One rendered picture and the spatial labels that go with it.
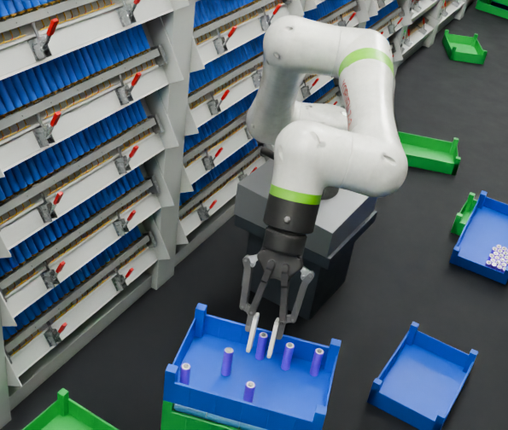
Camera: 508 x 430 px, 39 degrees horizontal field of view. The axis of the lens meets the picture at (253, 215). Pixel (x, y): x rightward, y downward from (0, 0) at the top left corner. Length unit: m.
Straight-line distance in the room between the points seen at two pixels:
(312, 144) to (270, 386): 0.50
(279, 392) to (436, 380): 0.80
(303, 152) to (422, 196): 1.77
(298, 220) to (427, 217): 1.62
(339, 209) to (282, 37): 0.64
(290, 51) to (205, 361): 0.68
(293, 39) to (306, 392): 0.74
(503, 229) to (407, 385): 0.87
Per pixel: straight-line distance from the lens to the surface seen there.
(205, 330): 1.53
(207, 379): 1.45
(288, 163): 1.23
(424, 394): 2.11
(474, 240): 2.70
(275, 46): 1.60
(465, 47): 4.71
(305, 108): 1.97
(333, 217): 2.02
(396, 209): 2.83
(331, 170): 1.24
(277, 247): 1.26
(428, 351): 2.24
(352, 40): 1.61
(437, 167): 3.16
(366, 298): 2.36
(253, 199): 2.05
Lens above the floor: 1.47
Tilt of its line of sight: 34 degrees down
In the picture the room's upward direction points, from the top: 9 degrees clockwise
